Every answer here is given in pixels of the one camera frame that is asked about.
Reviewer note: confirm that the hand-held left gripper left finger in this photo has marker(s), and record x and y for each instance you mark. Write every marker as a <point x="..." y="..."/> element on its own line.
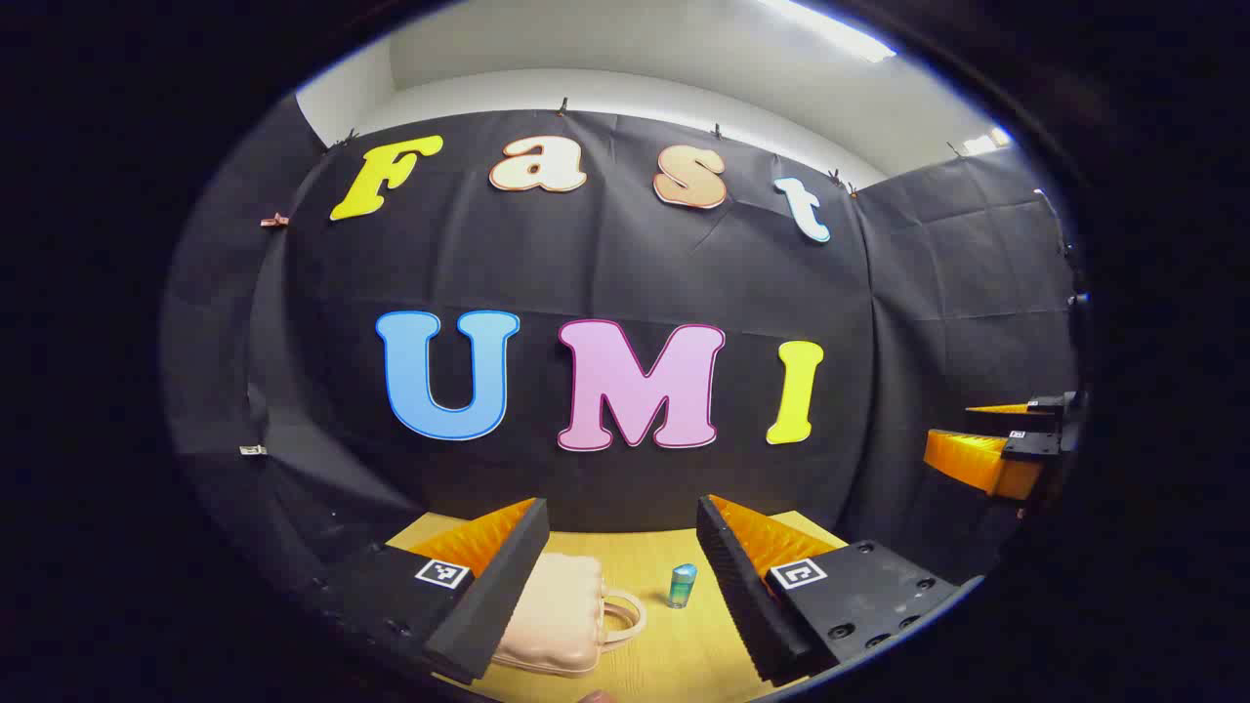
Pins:
<point x="488" y="610"/>

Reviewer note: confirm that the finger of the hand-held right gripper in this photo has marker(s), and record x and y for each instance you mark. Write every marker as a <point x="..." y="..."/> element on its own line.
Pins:
<point x="1020" y="415"/>
<point x="977" y="461"/>

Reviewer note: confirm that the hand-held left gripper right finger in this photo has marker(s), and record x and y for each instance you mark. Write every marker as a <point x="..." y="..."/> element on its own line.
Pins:
<point x="742" y="605"/>

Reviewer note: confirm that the teal bottle with blue cap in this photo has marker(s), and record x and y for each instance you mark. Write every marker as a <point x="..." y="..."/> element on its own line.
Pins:
<point x="682" y="586"/>

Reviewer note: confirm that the orange clip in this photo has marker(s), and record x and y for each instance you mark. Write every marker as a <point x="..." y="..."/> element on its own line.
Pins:
<point x="274" y="221"/>

